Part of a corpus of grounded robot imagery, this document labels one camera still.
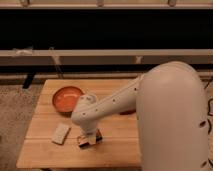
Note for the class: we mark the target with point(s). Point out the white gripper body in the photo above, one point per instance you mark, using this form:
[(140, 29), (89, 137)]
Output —
[(88, 138)]

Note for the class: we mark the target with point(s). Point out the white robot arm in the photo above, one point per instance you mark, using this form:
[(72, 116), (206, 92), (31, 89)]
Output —
[(171, 108)]

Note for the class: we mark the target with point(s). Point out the white sponge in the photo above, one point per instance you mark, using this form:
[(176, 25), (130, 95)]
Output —
[(60, 133)]

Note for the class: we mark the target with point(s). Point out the wooden table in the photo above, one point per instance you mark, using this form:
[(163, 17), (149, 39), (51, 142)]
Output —
[(119, 147)]

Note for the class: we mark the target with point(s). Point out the orange bowl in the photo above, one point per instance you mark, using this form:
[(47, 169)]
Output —
[(65, 99)]

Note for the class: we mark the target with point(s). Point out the grey horizontal rail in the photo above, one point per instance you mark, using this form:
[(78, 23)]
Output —
[(29, 57)]

